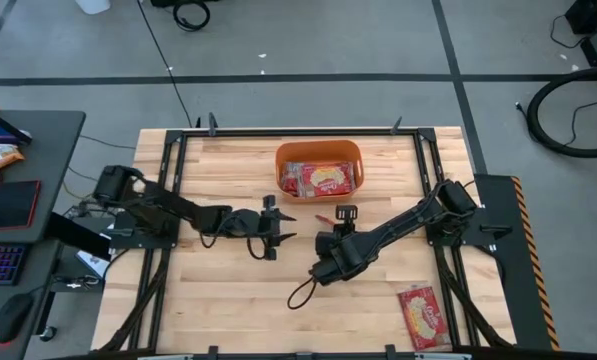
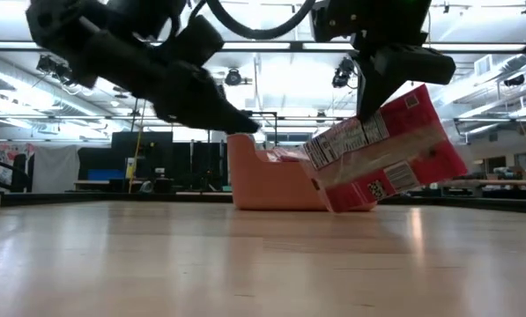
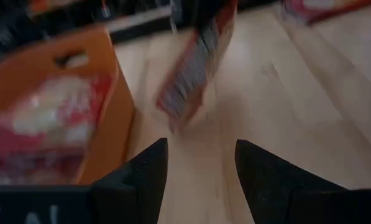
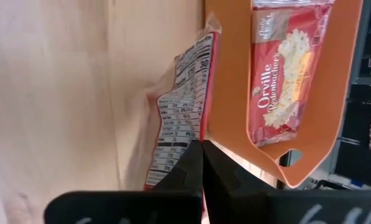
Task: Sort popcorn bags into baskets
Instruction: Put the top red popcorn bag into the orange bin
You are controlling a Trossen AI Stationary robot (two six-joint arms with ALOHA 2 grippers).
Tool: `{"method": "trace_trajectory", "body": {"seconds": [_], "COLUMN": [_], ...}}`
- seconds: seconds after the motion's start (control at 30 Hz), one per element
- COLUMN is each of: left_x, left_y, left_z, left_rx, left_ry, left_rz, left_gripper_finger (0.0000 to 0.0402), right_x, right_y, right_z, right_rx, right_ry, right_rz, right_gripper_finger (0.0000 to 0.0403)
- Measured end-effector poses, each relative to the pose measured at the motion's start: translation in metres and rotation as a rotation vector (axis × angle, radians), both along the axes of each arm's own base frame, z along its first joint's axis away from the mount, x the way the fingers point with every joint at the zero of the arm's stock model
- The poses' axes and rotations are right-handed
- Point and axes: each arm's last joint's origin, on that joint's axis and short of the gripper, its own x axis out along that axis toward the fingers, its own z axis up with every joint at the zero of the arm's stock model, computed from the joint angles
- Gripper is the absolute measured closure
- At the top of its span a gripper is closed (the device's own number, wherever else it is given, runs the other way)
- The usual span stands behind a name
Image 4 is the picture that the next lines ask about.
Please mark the black equipment rack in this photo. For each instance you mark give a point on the black equipment rack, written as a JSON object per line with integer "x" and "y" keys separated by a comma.
{"x": 365, "y": 161}

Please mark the orange plastic basket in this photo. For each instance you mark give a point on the orange plastic basket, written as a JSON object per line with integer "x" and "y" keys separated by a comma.
{"x": 228, "y": 77}

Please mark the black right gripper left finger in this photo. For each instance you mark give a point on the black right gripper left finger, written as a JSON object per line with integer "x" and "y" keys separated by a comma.
{"x": 160, "y": 205}

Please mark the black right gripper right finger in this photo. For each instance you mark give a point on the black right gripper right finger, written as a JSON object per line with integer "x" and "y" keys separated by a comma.
{"x": 250, "y": 205}

